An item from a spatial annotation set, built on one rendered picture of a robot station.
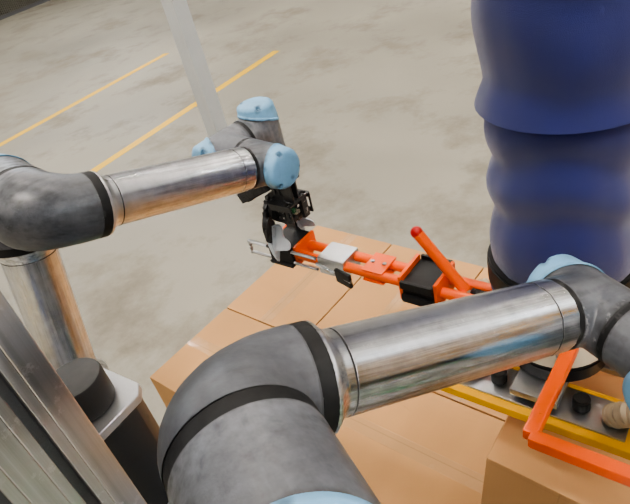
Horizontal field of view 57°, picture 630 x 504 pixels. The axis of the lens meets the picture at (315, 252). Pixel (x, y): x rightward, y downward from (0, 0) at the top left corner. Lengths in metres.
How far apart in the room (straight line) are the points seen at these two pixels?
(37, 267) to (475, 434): 1.22
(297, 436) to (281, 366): 0.07
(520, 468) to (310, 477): 0.82
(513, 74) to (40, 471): 0.64
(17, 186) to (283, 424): 0.58
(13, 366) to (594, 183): 0.68
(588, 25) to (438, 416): 1.27
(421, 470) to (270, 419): 1.33
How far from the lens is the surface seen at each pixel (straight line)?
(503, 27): 0.75
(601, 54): 0.74
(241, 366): 0.41
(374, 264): 1.22
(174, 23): 4.36
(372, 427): 1.78
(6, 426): 0.47
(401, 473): 1.68
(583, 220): 0.87
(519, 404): 1.10
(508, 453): 1.15
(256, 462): 0.35
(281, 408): 0.38
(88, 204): 0.84
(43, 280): 0.99
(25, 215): 0.84
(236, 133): 1.13
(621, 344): 0.61
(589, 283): 0.64
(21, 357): 0.46
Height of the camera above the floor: 1.95
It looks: 35 degrees down
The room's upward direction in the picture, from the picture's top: 15 degrees counter-clockwise
